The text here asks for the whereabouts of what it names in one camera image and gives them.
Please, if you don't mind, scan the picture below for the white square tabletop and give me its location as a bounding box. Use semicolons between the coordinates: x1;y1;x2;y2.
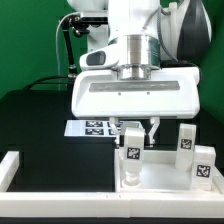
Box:
114;150;224;195

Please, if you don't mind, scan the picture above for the black cable bundle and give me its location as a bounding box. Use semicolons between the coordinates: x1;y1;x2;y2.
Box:
23;19;83;92

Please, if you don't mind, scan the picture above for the grey thin cable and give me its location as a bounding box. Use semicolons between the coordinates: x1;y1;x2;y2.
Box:
54;13;81;92

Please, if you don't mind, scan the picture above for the camera on black mount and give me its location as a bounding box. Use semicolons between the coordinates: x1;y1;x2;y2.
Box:
61;10;108;38

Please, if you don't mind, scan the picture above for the white U-shaped fence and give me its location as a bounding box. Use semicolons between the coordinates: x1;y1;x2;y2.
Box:
0;151;224;218

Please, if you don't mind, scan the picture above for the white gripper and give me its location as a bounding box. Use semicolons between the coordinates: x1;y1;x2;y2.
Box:
71;52;200;147

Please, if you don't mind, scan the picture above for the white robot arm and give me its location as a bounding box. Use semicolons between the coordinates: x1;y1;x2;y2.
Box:
67;0;211;142

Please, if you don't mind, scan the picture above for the white fiducial tag sheet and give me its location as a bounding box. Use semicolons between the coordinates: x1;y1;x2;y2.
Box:
64;120;116;138

